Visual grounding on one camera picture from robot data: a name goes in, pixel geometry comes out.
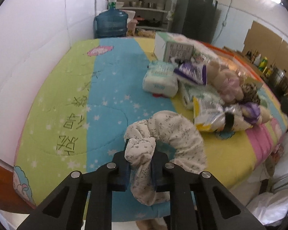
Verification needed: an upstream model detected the leopard print plush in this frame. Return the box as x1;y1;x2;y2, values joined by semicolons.
239;83;261;105

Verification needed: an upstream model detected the white green tissue box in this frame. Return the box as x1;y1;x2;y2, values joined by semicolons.
154;32;194;62

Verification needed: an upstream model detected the steel pot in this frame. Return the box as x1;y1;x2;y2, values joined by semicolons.
268;67;288;92

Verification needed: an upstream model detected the pink beige plush toy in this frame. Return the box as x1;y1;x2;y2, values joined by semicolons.
206;60;244;104

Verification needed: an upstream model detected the green white tissue pack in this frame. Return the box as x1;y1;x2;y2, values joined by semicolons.
179;83;225;110

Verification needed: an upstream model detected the yellow white snack bag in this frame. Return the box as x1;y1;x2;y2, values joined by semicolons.
193;98;252;132

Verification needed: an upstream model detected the green yellow bottle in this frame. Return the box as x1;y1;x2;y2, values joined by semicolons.
258;57;268;72

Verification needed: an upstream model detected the blue water jug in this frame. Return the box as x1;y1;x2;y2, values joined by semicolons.
94;0;128;39

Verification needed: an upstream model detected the white floral neck pillow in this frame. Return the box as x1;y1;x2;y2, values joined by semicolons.
124;111;207;206

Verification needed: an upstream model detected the cream plush purple bow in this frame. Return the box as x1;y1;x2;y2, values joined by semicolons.
240;102;273;125

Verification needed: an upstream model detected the black refrigerator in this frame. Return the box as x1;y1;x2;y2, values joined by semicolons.
170;0;218;43

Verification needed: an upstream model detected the grey metal shelf rack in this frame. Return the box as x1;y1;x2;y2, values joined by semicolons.
119;0;173;32

